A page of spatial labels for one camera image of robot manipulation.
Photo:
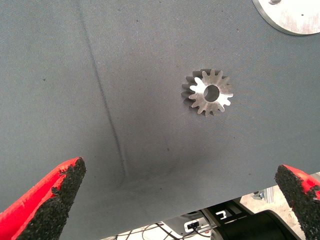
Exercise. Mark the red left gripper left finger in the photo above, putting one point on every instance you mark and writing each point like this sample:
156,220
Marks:
30,215

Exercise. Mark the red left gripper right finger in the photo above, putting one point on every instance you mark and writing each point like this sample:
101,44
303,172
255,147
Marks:
305,205

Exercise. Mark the aluminium profile piece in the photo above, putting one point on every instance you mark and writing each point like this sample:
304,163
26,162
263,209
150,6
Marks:
268,195

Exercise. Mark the black cylindrical robot torso joint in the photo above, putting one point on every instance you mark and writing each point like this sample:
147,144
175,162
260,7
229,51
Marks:
250,227

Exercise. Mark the grey panel with port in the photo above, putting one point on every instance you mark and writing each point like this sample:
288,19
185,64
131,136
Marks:
205,223

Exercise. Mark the lower white gear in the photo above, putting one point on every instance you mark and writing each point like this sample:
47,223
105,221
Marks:
220,82

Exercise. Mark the dark grey table cloth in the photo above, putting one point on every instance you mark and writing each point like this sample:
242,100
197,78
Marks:
150,62

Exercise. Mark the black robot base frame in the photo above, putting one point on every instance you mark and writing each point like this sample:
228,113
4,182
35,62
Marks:
237,210

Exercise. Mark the white round base plate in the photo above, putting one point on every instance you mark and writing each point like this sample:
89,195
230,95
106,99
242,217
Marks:
287,17

